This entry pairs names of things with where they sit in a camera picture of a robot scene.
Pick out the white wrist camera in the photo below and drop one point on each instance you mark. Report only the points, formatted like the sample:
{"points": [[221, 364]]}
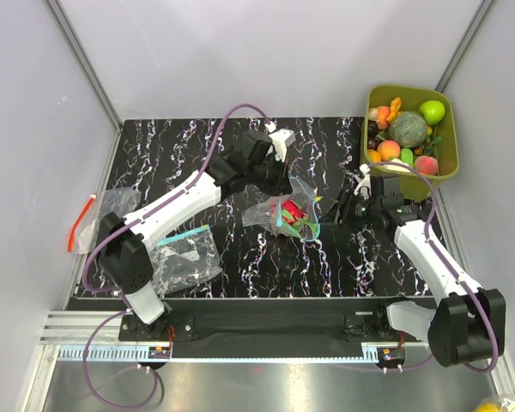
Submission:
{"points": [[281, 140], [363, 189]]}

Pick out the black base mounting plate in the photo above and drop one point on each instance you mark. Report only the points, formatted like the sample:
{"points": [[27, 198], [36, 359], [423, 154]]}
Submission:
{"points": [[196, 319]]}

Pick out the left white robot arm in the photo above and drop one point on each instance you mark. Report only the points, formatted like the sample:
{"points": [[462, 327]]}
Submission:
{"points": [[124, 243]]}

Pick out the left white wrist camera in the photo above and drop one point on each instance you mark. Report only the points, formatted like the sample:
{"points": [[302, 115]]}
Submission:
{"points": [[281, 140]]}

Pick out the clear bag on stack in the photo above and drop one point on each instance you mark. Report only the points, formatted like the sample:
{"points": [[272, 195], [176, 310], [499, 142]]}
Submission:
{"points": [[185, 260]]}

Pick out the green cantaloupe melon toy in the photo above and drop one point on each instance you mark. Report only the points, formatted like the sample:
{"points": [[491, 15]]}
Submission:
{"points": [[409, 129]]}

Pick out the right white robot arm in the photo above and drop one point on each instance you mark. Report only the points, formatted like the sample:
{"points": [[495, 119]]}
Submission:
{"points": [[468, 323]]}

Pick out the olive green plastic bin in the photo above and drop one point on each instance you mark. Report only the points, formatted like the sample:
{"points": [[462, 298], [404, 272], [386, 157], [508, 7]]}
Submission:
{"points": [[446, 153]]}

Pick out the red dragon fruit toy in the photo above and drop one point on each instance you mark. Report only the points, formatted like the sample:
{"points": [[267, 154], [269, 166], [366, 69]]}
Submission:
{"points": [[295, 220]]}

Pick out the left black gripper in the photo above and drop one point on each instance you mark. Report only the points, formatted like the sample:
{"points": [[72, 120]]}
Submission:
{"points": [[281, 185]]}

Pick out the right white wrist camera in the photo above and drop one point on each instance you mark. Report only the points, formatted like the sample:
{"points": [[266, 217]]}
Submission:
{"points": [[363, 189]]}

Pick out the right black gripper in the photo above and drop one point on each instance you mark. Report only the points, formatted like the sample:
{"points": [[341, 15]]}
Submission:
{"points": [[331, 219]]}

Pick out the clear bag teal zipper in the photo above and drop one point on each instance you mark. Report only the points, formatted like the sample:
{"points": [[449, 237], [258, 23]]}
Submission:
{"points": [[260, 215]]}

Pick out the green apple toy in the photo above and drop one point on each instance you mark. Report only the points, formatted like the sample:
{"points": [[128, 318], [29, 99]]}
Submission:
{"points": [[433, 111]]}

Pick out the peach toy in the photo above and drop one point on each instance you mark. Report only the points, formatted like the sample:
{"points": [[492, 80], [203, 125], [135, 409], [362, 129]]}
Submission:
{"points": [[427, 165], [389, 150]]}

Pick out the yellow lemon toy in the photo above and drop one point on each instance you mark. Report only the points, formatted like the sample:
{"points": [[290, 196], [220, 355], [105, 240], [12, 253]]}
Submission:
{"points": [[488, 407]]}

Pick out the black marbled table mat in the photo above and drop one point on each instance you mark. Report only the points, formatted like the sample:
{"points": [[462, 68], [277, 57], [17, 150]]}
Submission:
{"points": [[155, 155]]}

